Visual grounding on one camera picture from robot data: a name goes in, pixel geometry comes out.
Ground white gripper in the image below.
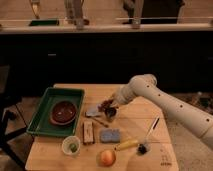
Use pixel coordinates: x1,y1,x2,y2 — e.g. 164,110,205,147
99,85,132,112

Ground blue sponge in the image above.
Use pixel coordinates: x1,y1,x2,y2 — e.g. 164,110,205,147
100,129,120,143

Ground yellow handled knife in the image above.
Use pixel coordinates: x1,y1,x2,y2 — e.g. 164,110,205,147
114,139,138,151

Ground wooden stick utensil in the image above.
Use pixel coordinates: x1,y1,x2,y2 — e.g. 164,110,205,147
91,117,109,128

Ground white handled dish brush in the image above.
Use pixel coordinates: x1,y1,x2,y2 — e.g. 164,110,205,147
137,117,160,155

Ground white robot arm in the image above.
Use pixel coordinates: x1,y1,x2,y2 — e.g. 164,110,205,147
98,74,213,150

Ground orange apple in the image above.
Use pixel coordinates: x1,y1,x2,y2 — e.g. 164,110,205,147
97,149,116,167

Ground metal cup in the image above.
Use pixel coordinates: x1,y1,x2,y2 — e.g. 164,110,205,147
105,107,117,120

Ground green plastic tray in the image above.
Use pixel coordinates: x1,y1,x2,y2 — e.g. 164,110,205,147
27,87,84,137

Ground dark purple grapes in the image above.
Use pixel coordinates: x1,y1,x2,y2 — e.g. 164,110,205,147
98,99,114,112

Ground grey cloth piece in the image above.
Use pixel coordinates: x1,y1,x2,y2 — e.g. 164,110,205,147
85,104,101,117

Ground white cup with green item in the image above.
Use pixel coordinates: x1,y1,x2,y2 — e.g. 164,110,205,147
61,136,80,157

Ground brown wooden bowl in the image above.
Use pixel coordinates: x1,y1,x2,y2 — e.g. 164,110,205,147
50,101,77,126

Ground wooden block brush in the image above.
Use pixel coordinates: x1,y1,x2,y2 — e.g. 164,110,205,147
83,121,95,144

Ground black chair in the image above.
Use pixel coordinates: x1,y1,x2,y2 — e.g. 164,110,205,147
0,65,28,171

